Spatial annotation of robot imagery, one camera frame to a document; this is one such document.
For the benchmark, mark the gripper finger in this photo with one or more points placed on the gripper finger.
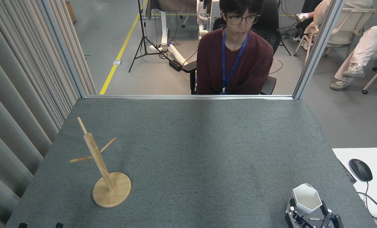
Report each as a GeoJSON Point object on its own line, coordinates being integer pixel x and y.
{"type": "Point", "coordinates": [292, 218]}
{"type": "Point", "coordinates": [59, 225]}
{"type": "Point", "coordinates": [332, 221]}
{"type": "Point", "coordinates": [22, 225]}

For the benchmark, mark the white hexagonal cup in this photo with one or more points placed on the white hexagonal cup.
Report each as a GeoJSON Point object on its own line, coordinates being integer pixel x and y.
{"type": "Point", "coordinates": [307, 198]}

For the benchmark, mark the wooden cup rack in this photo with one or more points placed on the wooden cup rack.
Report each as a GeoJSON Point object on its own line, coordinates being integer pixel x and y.
{"type": "Point", "coordinates": [111, 190]}

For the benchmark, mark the black flat bar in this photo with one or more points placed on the black flat bar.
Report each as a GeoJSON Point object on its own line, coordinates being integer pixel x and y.
{"type": "Point", "coordinates": [347, 172]}

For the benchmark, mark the black computer mouse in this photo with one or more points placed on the black computer mouse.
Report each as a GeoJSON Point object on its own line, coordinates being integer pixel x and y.
{"type": "Point", "coordinates": [360, 169]}

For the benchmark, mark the beige pleated curtain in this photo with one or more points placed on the beige pleated curtain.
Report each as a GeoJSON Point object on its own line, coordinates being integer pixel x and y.
{"type": "Point", "coordinates": [17, 79]}

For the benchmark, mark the person at table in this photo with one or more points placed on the person at table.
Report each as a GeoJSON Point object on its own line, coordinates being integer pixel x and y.
{"type": "Point", "coordinates": [236, 60]}

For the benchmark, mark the metal floor plate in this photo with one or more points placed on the metal floor plate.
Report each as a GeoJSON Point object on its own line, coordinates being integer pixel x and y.
{"type": "Point", "coordinates": [117, 62]}

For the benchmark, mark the seated person in white trousers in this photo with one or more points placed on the seated person in white trousers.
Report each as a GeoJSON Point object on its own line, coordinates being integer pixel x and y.
{"type": "Point", "coordinates": [366, 47]}

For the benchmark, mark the black office chair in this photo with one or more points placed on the black office chair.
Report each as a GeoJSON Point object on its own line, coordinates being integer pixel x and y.
{"type": "Point", "coordinates": [190, 66]}

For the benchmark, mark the black power strip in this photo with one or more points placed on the black power strip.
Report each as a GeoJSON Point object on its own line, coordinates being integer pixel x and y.
{"type": "Point", "coordinates": [175, 65]}

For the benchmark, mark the white armchair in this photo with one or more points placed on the white armchair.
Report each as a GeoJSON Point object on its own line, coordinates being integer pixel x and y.
{"type": "Point", "coordinates": [353, 22]}

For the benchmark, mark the black tripod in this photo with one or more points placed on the black tripod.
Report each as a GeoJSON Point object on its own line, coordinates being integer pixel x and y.
{"type": "Point", "coordinates": [142, 38]}

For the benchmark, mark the black-rimmed glasses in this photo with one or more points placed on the black-rimmed glasses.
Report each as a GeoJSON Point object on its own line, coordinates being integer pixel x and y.
{"type": "Point", "coordinates": [236, 19]}

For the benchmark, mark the seated person in beige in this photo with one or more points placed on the seated person in beige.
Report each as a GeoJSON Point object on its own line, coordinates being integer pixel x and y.
{"type": "Point", "coordinates": [321, 12]}

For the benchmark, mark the cardboard box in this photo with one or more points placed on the cardboard box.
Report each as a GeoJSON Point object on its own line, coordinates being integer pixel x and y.
{"type": "Point", "coordinates": [70, 12]}

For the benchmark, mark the white machine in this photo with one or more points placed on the white machine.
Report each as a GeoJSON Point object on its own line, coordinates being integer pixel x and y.
{"type": "Point", "coordinates": [204, 15]}

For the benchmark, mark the brown cloth cover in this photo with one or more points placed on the brown cloth cover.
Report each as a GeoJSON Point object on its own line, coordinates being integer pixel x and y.
{"type": "Point", "coordinates": [172, 4]}

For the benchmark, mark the silver frame post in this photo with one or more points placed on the silver frame post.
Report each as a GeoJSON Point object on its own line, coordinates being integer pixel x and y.
{"type": "Point", "coordinates": [318, 47]}

